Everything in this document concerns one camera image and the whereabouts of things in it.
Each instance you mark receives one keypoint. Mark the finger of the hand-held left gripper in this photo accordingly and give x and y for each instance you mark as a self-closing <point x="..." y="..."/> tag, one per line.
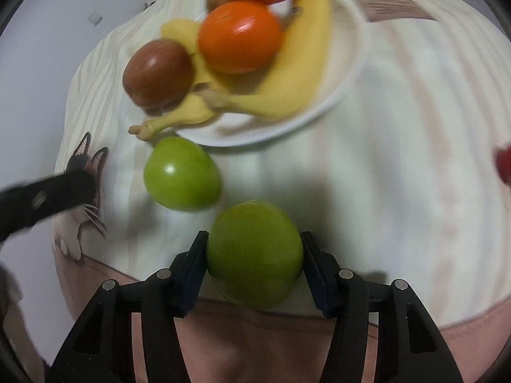
<point x="52" y="199"/>

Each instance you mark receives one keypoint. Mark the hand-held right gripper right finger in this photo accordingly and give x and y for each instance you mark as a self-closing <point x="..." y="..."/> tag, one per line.
<point x="317" y="277"/>

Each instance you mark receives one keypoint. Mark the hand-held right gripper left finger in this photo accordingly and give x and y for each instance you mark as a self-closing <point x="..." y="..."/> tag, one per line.
<point x="193" y="275"/>

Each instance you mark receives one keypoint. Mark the white floral plate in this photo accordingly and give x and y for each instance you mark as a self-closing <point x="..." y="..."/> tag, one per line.
<point x="319" y="121"/>

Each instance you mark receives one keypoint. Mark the red apple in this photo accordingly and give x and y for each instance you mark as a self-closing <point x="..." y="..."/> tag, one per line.
<point x="157" y="72"/>

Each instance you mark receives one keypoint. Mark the curved yellow banana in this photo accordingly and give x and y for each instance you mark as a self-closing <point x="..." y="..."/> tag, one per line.
<point x="297" y="75"/>

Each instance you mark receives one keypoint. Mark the striped cat print cloth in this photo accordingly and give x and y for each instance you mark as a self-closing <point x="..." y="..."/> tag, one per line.
<point x="399" y="167"/>

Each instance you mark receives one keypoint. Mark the red cherry tomato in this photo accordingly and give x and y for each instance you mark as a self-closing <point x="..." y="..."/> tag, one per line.
<point x="505" y="165"/>

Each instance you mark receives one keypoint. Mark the white wall switch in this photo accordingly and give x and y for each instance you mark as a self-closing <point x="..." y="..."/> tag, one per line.
<point x="95" y="18"/>

